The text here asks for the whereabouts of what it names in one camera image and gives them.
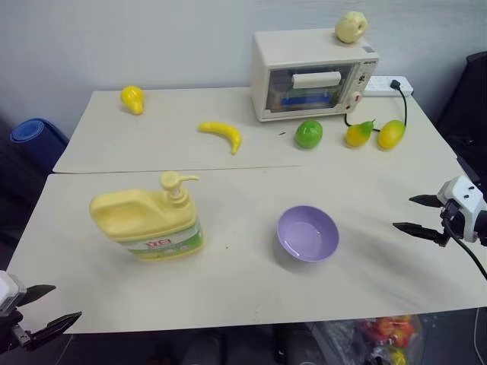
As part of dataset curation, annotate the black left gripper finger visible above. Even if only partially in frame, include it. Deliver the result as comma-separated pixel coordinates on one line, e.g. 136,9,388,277
26,311,83,351
17,284,57,305

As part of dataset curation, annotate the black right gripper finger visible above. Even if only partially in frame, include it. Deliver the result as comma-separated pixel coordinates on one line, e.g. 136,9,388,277
409,194,442,208
392,222,449,248

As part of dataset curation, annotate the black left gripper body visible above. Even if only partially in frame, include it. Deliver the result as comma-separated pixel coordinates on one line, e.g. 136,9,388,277
0,308,32,350

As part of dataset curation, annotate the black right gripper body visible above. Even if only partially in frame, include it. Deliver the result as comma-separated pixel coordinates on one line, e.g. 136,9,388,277
440,199,467,240

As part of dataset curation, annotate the purple plastic bowl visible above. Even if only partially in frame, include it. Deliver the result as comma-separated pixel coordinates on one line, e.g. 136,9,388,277
276,205,340,263

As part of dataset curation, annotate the yellow detergent pump bottle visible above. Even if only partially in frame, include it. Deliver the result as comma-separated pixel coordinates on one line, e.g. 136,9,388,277
89,170,205,263

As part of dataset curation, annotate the yellow lemon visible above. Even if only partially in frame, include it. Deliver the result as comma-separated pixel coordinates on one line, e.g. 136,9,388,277
377,119,407,151

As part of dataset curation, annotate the yellow-green toy pear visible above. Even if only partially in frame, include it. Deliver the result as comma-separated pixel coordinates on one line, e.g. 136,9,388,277
345,119,377,148

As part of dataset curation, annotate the black office chair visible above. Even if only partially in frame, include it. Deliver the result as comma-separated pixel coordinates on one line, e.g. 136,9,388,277
433,51,487,183

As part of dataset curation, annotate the clear bag of toy fruit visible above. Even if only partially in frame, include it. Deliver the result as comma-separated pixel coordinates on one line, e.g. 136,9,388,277
317,314,424,365

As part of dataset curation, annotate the white power strip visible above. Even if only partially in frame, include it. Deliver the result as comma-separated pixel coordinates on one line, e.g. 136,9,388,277
363,75,415,98

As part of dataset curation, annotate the green toy apple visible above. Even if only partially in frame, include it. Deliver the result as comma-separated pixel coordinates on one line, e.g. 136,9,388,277
294,119,324,150

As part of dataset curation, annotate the pale yellow toy fruit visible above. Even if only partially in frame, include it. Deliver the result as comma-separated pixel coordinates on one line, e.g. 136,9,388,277
334,11,369,44

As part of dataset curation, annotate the cream toaster oven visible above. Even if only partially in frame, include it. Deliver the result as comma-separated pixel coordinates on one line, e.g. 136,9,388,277
250,27,381,123

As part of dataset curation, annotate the yellow toy banana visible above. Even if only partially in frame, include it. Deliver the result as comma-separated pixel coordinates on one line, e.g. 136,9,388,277
196,121,244,155

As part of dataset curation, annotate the yellow toy pear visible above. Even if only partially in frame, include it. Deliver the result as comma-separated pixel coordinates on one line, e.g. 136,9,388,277
120,85,145,116

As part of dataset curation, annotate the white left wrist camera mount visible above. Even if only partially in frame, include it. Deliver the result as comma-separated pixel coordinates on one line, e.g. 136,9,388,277
0,270,28,317

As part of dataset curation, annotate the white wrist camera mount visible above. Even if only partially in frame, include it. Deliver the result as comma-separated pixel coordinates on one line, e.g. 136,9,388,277
0,270,28,317
436,175,487,243

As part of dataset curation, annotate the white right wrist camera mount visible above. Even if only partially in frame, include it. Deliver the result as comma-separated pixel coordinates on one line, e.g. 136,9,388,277
436,175,487,243

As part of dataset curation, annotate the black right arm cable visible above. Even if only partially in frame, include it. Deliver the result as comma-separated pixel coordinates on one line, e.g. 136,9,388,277
443,212,487,279

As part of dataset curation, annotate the thin white cable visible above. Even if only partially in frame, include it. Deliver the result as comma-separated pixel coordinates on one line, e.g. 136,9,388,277
474,306,482,365

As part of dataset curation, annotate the black plug and power cable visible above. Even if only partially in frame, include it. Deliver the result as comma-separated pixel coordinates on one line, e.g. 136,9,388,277
344,78,410,132

